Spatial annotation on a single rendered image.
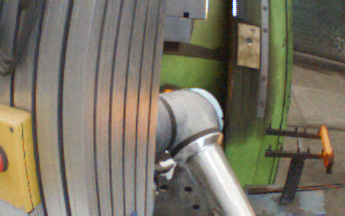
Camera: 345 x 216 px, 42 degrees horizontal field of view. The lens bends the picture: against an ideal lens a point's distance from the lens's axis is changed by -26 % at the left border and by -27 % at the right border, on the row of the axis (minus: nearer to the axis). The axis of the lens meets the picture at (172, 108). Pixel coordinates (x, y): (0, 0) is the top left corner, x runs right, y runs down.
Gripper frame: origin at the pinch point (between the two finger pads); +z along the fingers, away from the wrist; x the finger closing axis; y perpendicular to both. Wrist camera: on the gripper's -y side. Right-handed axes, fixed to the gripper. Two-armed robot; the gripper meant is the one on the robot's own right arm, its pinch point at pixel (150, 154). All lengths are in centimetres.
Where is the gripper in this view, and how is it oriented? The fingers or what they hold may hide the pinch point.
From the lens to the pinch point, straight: 172.4
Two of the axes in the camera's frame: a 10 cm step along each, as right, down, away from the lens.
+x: 9.9, 1.0, -0.5
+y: -0.8, 9.5, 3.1
